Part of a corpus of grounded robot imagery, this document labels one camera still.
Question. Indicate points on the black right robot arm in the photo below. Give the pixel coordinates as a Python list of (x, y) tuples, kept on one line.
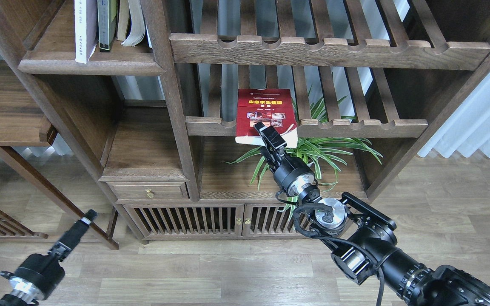
[(361, 238)]

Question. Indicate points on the white paperback book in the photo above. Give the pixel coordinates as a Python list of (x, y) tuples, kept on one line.
[(85, 29)]

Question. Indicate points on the dark wooden side table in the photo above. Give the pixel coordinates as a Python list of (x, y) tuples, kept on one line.
[(41, 191)]

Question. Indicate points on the black yellow-green book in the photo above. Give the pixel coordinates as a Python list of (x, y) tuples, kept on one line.
[(107, 22)]

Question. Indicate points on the large dark wooden bookshelf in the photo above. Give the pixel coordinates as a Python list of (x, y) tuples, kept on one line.
[(153, 119)]

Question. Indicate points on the red paperback book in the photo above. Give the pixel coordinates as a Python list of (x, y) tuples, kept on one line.
[(272, 107)]

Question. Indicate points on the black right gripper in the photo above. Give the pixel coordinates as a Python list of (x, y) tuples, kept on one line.
[(292, 175)]

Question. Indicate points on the green spider plant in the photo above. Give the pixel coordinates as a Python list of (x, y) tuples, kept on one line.
[(316, 150)]

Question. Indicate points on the white pleated curtain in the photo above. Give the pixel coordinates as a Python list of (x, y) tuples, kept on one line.
[(468, 129)]

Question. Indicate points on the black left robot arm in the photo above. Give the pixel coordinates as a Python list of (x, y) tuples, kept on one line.
[(37, 277)]

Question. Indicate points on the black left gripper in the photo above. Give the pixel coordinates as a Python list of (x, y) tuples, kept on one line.
[(38, 276)]

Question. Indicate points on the brass drawer knob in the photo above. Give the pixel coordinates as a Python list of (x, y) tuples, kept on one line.
[(149, 194)]

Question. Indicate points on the upright cream books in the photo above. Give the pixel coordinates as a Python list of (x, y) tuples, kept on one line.
[(131, 27)]

